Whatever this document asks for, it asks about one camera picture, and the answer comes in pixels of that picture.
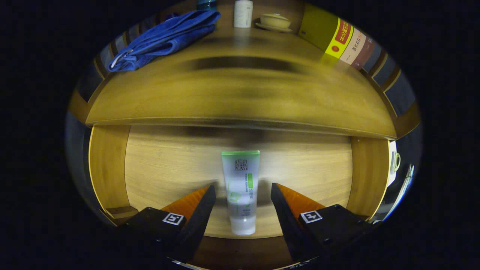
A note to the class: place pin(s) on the beige book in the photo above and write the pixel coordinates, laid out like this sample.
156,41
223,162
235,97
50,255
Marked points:
354,45

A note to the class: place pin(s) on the dark red book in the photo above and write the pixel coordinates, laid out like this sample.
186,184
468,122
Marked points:
365,52

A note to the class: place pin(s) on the wooden cabinet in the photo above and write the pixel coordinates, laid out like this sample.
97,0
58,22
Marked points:
77,107

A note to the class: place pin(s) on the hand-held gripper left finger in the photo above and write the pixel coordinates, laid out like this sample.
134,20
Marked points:
198,225

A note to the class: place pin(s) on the wooden drawer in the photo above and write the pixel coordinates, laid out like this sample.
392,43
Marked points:
168,168

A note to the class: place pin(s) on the beige lidded teacup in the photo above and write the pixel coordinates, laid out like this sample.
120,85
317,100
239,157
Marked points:
275,20

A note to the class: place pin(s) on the white side cabinet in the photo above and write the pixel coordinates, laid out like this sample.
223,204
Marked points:
390,146

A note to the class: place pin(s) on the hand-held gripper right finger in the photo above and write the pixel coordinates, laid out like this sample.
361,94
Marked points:
288,225

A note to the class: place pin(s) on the white pump bottle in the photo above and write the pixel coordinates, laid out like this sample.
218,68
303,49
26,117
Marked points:
243,15

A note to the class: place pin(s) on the yellow book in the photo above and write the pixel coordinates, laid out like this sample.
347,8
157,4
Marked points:
318,28

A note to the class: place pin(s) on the white green tube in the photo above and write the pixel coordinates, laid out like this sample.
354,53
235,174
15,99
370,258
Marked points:
240,180

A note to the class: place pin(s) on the blue towel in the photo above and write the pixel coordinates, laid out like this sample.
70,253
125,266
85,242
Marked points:
168,37

